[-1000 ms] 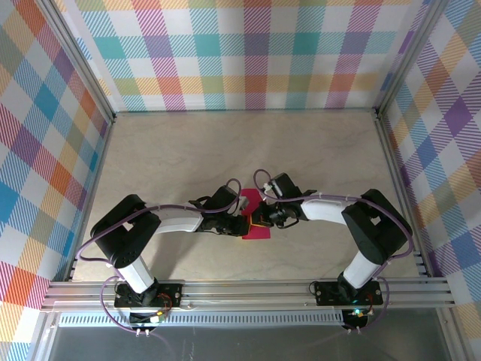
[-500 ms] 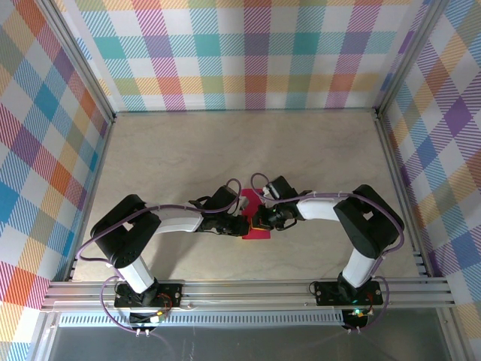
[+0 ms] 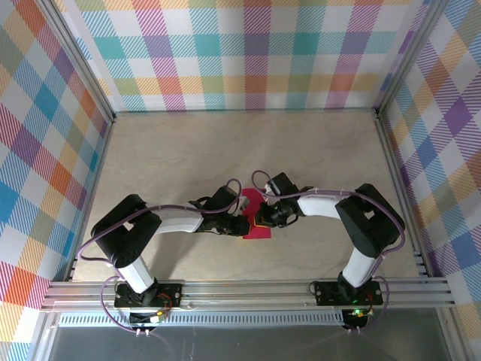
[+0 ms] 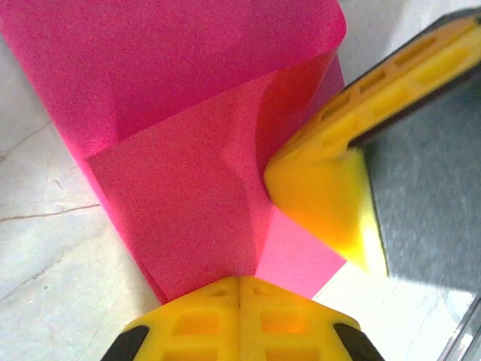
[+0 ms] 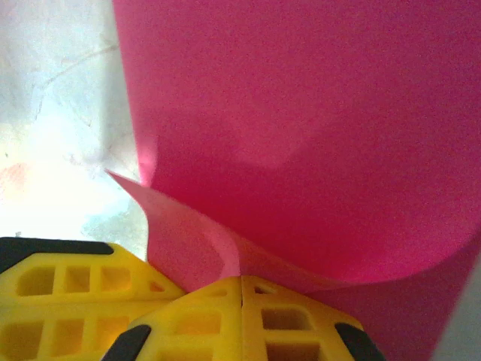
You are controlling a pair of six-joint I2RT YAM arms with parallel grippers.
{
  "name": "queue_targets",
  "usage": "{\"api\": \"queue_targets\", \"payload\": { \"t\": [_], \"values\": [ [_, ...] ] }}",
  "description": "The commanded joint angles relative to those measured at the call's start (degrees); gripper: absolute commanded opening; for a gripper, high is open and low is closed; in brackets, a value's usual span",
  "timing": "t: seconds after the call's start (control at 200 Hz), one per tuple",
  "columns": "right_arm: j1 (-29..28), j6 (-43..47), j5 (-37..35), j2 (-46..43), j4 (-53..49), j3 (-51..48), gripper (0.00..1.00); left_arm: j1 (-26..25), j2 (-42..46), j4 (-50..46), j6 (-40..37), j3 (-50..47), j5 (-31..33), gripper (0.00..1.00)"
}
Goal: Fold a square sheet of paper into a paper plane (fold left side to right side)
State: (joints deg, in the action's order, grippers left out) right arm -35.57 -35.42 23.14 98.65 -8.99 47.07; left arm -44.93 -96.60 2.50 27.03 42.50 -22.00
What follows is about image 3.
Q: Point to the pink square paper sheet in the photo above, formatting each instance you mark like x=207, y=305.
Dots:
x=259, y=234

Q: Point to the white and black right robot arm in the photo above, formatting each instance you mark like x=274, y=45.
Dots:
x=368, y=225

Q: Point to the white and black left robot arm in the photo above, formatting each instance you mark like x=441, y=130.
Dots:
x=124, y=237

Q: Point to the grey metal panel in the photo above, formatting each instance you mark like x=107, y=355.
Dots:
x=244, y=346

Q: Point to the black connector box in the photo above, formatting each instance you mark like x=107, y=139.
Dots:
x=144, y=319
x=355, y=319

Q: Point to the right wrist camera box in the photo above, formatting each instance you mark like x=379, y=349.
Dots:
x=268, y=187

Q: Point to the long aluminium base rail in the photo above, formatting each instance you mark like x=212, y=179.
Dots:
x=244, y=295

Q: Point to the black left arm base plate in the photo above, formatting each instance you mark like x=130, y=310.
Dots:
x=173, y=293

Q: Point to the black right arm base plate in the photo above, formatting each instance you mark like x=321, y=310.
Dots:
x=327, y=293

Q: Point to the thin aluminium wall rail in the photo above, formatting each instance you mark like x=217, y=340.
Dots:
x=244, y=110

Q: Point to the aluminium side rail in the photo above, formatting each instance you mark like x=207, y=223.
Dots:
x=400, y=188
x=93, y=188

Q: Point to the aluminium frame post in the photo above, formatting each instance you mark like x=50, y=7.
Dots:
x=83, y=64
x=407, y=56

